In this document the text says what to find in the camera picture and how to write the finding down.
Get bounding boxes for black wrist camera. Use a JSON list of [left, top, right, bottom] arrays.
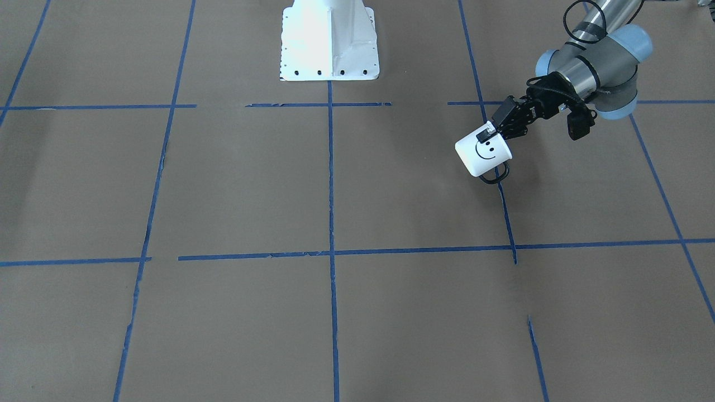
[[567, 107, 597, 141]]

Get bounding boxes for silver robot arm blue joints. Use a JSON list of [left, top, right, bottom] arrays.
[[535, 1, 653, 120]]

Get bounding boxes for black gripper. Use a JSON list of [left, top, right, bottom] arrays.
[[476, 72, 581, 142]]

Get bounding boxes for brown paper table cover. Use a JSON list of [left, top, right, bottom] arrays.
[[2, 1, 713, 401]]

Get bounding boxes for white pedestal column with base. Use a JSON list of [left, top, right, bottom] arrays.
[[279, 1, 380, 82]]

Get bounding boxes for white smiley face mug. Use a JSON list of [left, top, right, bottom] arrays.
[[455, 121, 512, 185]]

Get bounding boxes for black braided camera cable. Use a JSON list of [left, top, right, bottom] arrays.
[[525, 0, 607, 121]]

